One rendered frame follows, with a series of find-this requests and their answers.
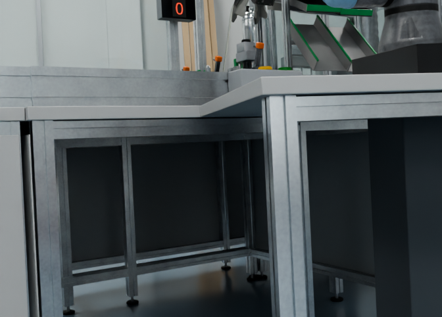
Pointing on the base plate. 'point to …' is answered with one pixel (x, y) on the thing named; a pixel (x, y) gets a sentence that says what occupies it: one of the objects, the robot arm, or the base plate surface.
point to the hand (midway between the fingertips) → (244, 19)
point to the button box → (235, 79)
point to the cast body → (245, 51)
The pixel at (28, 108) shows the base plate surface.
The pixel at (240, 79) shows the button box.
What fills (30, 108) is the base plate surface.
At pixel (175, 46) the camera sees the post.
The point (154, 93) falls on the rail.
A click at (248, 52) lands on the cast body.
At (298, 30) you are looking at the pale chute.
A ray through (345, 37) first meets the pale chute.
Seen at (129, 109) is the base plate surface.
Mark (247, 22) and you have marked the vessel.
